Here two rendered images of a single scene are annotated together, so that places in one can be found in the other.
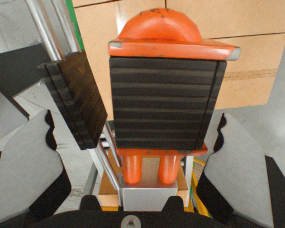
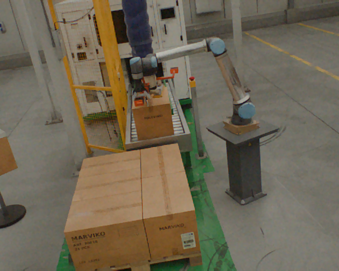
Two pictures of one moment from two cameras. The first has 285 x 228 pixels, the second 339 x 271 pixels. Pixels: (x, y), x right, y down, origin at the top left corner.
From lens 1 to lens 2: 3.10 m
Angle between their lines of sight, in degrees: 34
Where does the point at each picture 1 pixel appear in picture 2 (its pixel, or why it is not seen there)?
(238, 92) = (101, 159)
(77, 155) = not seen: hidden behind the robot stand
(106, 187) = (167, 106)
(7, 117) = (216, 126)
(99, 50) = (175, 162)
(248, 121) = (71, 181)
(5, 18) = (273, 212)
